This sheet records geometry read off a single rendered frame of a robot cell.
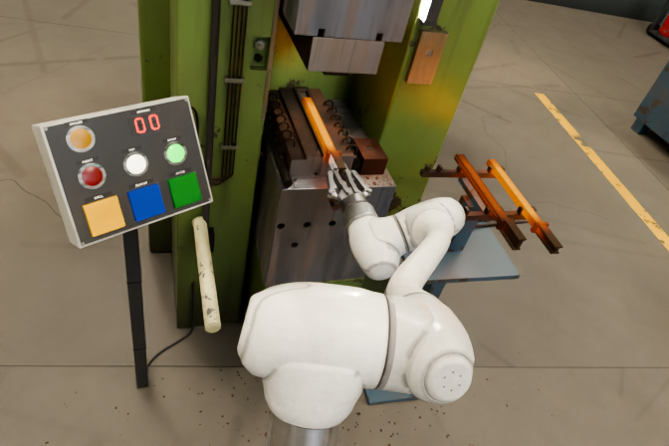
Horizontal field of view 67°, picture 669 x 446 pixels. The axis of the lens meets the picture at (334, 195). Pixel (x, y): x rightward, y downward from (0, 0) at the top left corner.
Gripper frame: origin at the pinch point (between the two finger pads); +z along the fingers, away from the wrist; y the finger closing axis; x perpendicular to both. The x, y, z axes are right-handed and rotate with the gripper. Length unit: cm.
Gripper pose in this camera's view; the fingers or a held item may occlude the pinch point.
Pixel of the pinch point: (336, 164)
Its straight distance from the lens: 150.0
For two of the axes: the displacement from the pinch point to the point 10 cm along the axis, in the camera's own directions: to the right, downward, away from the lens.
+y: 9.4, -0.3, 3.4
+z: -2.7, -6.7, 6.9
